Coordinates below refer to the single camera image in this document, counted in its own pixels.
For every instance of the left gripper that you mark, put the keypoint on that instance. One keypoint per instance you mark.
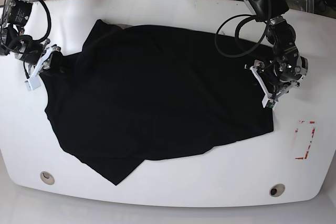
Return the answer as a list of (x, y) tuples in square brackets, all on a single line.
[(286, 67)]

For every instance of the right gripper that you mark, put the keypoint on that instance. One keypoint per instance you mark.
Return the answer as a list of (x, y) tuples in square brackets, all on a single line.
[(24, 47)]

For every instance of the black t-shirt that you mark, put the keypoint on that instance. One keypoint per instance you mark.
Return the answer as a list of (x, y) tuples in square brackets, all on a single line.
[(150, 93)]

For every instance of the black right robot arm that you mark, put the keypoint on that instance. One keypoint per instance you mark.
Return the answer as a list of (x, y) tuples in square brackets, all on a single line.
[(15, 15)]

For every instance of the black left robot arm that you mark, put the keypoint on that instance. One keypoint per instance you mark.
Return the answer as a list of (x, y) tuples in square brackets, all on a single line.
[(279, 33)]

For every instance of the red tape rectangle marking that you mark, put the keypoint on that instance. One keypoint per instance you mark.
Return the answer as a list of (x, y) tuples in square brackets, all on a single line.
[(304, 134)]

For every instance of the right table grommet hole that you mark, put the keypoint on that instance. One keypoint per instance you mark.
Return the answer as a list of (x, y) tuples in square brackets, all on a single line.
[(277, 190)]

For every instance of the table grommet hole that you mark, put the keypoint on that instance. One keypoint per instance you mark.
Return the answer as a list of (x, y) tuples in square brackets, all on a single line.
[(277, 190), (47, 178)]

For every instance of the left table grommet hole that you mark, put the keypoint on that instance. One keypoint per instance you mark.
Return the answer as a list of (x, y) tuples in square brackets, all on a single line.
[(47, 178)]

